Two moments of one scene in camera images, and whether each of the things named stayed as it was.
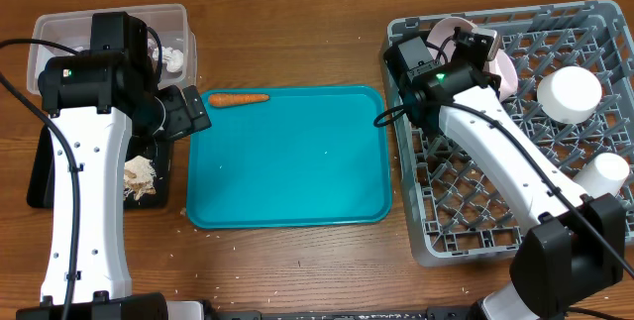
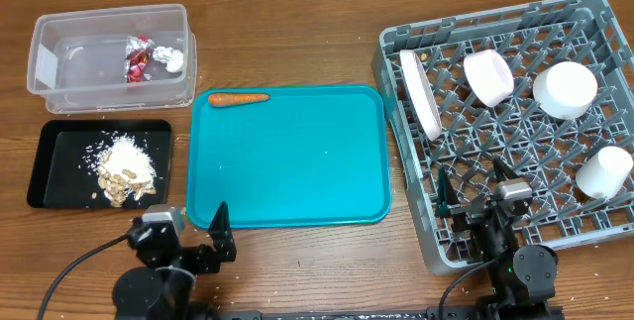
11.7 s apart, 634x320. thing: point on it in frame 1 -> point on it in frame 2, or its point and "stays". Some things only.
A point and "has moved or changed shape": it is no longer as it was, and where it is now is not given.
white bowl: (570, 94) has moved or changed shape
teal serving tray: (308, 157) stays
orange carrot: (220, 99) stays
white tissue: (172, 58) stays
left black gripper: (181, 122) -> (218, 243)
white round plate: (441, 39) has moved or changed shape
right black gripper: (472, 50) -> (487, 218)
